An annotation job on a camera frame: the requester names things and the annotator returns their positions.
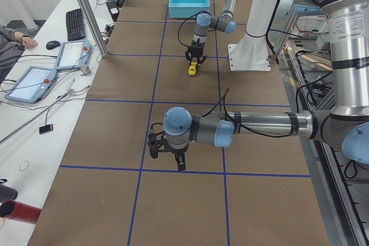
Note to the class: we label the aluminium frame post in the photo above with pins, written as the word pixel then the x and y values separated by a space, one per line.
pixel 93 26

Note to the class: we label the black computer mouse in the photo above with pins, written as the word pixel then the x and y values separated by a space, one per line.
pixel 50 45

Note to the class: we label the yellow beetle toy car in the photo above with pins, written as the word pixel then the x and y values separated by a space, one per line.
pixel 193 68

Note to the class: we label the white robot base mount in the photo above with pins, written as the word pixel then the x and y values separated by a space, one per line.
pixel 251 53

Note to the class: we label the blue teach pendant lower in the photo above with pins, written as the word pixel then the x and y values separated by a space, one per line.
pixel 32 85

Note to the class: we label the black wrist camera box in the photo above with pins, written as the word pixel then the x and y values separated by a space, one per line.
pixel 156 141

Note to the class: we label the person's hand on desk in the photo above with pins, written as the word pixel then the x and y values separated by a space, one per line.
pixel 29 42

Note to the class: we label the blue teach pendant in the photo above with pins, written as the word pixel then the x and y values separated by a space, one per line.
pixel 73 55
pixel 32 85

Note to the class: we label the light blue plastic bin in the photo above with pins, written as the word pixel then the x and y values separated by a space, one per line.
pixel 187 8

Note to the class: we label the small black device on desk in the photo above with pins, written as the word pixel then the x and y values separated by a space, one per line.
pixel 46 128

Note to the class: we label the red cardboard tube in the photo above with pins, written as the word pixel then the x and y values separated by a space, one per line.
pixel 18 211

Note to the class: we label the black keyboard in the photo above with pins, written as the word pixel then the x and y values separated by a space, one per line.
pixel 75 25

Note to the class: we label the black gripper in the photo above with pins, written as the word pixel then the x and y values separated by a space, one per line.
pixel 196 49
pixel 176 150

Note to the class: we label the blue teach pendant upper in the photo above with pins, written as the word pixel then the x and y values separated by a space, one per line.
pixel 73 55

